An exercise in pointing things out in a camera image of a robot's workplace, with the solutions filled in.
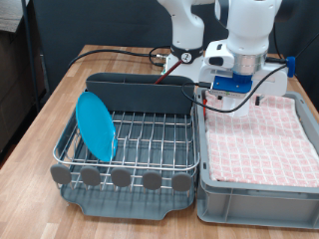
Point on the black metal pole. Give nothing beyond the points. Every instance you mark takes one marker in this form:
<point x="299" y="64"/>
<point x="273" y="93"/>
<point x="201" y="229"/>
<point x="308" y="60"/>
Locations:
<point x="29" y="49"/>

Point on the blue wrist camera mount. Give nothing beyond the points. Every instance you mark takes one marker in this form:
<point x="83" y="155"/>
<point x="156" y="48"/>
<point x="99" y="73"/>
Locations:
<point x="232" y="84"/>

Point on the grey dish drying rack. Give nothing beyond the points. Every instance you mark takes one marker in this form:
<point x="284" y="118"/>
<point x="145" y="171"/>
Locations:
<point x="116" y="205"/>

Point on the orange item under towel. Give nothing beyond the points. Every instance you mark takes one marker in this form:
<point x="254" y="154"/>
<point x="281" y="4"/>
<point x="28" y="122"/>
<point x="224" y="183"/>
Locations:
<point x="204" y="106"/>

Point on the pink checked towel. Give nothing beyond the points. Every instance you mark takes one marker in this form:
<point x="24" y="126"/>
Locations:
<point x="259" y="146"/>

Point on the grey plastic crate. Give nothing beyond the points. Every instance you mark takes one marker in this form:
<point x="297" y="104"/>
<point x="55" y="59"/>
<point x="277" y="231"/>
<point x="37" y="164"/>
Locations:
<point x="252" y="205"/>

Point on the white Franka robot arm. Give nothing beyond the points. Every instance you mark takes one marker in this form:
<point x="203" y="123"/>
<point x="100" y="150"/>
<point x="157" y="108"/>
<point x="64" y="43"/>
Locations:
<point x="247" y="26"/>

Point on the dark grey cutlery holder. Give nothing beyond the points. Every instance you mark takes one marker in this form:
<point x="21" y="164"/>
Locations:
<point x="139" y="96"/>

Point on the brown wooden spoon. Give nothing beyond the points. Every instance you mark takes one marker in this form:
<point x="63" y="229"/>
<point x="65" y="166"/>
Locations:
<point x="167" y="71"/>

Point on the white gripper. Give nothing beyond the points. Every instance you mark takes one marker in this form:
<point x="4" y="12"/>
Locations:
<point x="275" y="81"/>

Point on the dark cabinet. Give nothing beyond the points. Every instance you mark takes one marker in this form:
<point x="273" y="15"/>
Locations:
<point x="13" y="83"/>

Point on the blue plate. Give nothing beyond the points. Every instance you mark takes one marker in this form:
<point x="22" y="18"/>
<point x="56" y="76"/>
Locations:
<point x="94" y="126"/>

